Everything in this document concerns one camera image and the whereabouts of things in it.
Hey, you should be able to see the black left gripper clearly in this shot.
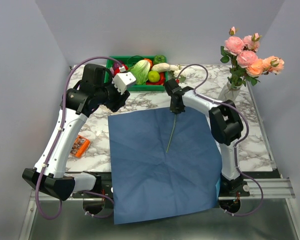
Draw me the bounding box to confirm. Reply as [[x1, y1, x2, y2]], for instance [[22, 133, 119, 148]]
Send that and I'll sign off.
[[95, 75, 131, 113]]

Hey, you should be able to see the blue wrapping paper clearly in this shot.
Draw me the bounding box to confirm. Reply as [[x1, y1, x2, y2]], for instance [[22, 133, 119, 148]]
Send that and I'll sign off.
[[108, 108, 222, 225]]

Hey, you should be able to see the pink artificial rose stem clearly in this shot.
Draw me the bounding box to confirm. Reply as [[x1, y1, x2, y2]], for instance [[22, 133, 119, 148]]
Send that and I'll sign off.
[[220, 26, 262, 86]]

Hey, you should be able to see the pink single rose stem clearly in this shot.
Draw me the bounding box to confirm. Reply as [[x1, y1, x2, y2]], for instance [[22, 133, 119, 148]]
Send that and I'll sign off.
[[236, 50, 259, 77]]

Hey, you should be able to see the peach artificial rose stem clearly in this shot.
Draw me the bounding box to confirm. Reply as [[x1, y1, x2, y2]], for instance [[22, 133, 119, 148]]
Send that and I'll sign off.
[[244, 56, 285, 86]]

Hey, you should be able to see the pink artificial flower bouquet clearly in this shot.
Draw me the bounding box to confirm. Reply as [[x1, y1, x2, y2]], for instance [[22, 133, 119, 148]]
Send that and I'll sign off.
[[166, 113, 177, 153]]

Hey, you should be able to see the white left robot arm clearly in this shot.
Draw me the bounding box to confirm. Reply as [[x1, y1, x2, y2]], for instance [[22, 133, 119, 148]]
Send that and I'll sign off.
[[22, 63, 136, 201]]

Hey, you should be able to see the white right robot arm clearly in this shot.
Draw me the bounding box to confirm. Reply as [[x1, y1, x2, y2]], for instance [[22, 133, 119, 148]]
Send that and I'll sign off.
[[163, 78, 247, 196]]

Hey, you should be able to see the white ribbed vase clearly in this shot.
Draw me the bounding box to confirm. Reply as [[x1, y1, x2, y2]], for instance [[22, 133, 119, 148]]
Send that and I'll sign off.
[[218, 80, 242, 102]]

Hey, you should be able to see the red toy chili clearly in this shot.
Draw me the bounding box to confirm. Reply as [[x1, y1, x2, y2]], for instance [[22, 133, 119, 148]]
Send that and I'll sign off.
[[146, 72, 166, 85]]

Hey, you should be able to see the purple toy onion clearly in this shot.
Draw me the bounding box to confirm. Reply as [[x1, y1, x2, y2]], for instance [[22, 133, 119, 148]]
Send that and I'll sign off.
[[112, 62, 120, 70]]

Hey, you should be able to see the red toy pepper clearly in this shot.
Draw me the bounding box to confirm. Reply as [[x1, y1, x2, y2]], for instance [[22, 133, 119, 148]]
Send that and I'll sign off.
[[118, 64, 129, 73]]

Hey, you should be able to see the green toy lime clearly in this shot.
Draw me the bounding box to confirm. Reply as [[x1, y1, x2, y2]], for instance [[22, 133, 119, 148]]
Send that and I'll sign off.
[[147, 70, 161, 83]]

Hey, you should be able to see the green plastic basket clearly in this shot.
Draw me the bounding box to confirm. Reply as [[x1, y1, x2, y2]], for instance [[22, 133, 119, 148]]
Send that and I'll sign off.
[[112, 55, 168, 92]]

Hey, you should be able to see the beige toy potato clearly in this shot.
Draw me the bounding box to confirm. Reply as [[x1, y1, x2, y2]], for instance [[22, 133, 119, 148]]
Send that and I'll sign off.
[[151, 62, 171, 73]]

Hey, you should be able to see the green toy cabbage leaf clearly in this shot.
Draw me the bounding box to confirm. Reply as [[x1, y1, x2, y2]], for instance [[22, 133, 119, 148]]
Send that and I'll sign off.
[[128, 59, 151, 85]]

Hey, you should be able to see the green toy bell pepper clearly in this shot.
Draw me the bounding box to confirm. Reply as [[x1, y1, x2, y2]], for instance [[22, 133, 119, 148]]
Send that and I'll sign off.
[[152, 54, 167, 65]]

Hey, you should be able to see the orange toy carrot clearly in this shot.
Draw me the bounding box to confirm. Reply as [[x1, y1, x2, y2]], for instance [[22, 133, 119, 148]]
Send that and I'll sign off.
[[144, 58, 153, 69]]

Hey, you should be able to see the orange snack box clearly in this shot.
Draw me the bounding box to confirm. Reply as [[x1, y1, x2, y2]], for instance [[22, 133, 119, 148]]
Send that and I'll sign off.
[[70, 135, 91, 159]]

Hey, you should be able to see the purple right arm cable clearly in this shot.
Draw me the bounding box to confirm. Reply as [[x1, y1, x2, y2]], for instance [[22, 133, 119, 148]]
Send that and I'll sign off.
[[176, 63, 265, 217]]

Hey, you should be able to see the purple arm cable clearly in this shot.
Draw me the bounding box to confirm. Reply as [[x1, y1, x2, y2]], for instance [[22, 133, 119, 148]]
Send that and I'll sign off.
[[34, 56, 126, 220], [176, 63, 265, 217]]

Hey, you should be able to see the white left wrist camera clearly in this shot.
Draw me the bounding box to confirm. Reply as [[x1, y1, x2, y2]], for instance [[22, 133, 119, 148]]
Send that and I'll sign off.
[[112, 72, 137, 95]]

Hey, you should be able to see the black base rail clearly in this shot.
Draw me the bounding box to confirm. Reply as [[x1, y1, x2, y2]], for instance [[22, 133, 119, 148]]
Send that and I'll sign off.
[[41, 171, 263, 209]]

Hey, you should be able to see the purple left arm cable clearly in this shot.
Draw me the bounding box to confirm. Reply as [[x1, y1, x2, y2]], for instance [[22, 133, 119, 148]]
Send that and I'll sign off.
[[34, 56, 126, 220]]

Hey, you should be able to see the aluminium frame rail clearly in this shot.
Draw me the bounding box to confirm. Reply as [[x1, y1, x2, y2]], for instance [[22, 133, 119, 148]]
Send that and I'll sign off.
[[29, 178, 297, 201]]

